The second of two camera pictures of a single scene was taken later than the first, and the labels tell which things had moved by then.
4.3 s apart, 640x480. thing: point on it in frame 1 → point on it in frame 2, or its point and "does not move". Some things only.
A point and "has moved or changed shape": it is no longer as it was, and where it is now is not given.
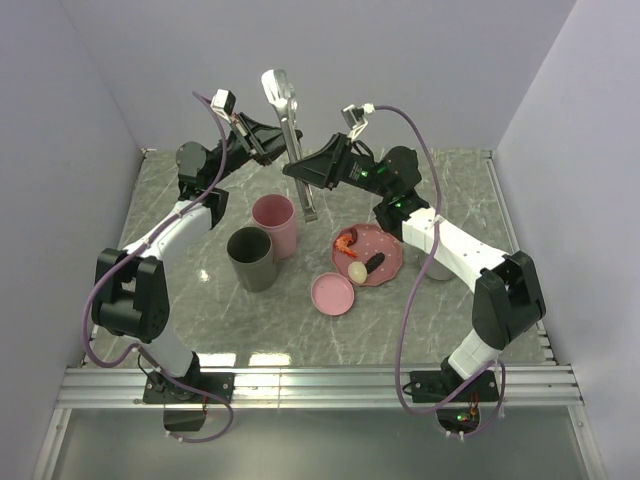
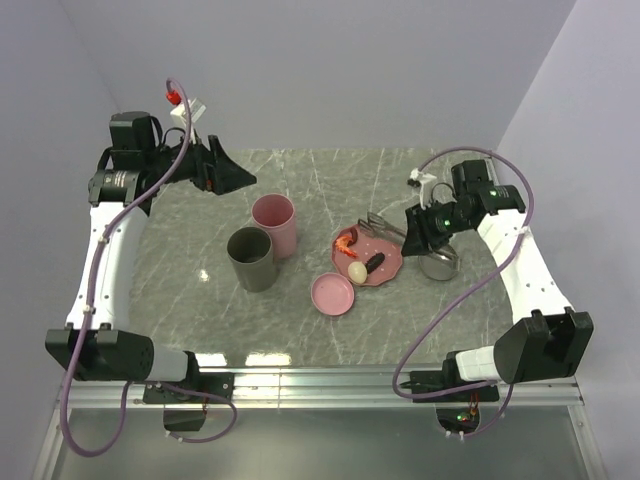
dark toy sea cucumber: x=375 y=261 does not move
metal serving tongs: x=279 y=86 has moved or changed shape
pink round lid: x=332 y=293 does not move
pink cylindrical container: x=276 y=213 does not move
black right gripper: x=321 y=169 → x=418 y=220
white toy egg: x=357 y=272 does not move
